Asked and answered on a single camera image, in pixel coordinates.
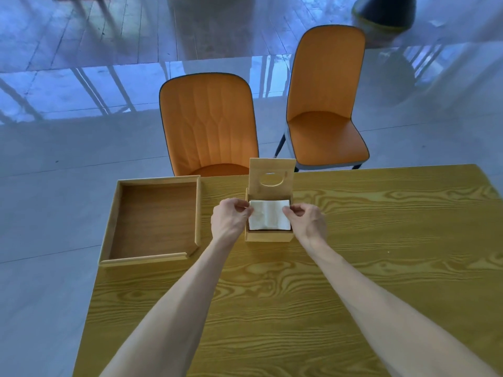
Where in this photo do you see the wooden tissue box with lid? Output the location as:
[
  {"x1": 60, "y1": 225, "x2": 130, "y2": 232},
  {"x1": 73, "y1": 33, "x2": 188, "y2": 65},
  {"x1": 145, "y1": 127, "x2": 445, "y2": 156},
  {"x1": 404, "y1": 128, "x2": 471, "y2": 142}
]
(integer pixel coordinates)
[{"x1": 244, "y1": 158, "x2": 296, "y2": 243}]

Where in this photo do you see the person's right forearm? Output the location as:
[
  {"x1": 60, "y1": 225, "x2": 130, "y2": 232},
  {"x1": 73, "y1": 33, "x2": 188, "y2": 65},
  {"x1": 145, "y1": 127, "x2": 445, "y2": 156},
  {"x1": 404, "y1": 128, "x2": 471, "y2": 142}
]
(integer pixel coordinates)
[{"x1": 307, "y1": 241, "x2": 501, "y2": 377}]

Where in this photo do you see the orange chair with quilted back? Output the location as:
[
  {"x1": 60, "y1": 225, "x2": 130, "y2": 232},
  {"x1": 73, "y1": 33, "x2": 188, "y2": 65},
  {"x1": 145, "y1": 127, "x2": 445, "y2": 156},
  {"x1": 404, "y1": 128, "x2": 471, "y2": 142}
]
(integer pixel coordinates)
[{"x1": 159, "y1": 72, "x2": 260, "y2": 177}]

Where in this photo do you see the yellow wooden table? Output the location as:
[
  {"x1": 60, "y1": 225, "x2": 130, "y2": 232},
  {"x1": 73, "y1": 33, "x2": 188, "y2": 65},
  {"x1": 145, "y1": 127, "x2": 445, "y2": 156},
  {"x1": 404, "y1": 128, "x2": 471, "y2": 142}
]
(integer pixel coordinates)
[{"x1": 72, "y1": 164, "x2": 503, "y2": 377}]

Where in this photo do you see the person's left forearm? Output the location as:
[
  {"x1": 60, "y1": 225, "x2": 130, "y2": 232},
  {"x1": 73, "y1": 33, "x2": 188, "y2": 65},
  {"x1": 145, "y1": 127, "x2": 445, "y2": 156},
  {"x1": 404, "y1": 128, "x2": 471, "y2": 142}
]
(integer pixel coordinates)
[{"x1": 99, "y1": 236, "x2": 239, "y2": 377}]

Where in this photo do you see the orange chair with smooth back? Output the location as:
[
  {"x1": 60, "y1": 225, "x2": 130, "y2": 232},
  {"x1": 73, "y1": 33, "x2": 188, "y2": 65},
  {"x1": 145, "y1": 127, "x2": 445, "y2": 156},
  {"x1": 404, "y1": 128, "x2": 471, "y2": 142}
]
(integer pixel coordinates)
[{"x1": 274, "y1": 24, "x2": 370, "y2": 172}]

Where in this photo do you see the person's left hand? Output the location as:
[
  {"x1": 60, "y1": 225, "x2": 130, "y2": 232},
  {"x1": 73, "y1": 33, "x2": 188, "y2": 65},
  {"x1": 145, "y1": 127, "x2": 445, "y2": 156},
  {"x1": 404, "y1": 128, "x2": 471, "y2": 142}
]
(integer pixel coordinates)
[{"x1": 211, "y1": 198, "x2": 254, "y2": 245}]

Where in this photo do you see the person's right hand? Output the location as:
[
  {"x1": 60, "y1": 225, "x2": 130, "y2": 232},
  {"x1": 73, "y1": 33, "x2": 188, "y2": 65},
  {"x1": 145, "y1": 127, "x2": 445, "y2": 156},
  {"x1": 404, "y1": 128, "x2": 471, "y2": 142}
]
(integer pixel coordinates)
[{"x1": 282, "y1": 203, "x2": 328, "y2": 251}]

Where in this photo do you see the dark round base with yellow rim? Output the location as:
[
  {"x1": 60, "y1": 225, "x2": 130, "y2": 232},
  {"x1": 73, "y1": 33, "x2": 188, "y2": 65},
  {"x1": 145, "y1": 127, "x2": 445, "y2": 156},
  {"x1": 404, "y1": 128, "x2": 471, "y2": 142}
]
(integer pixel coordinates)
[{"x1": 351, "y1": 0, "x2": 417, "y2": 34}]

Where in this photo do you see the white tissue stack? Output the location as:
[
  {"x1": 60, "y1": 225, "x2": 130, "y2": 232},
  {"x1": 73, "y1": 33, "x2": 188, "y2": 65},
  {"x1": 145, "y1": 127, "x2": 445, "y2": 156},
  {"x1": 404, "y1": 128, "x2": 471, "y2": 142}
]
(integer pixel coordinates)
[{"x1": 248, "y1": 199, "x2": 292, "y2": 231}]

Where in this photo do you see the wooden tray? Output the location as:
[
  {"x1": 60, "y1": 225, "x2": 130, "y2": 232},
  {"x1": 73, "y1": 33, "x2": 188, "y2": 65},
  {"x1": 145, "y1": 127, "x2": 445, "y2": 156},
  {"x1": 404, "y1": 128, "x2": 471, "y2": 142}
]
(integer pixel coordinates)
[{"x1": 99, "y1": 175, "x2": 202, "y2": 268}]

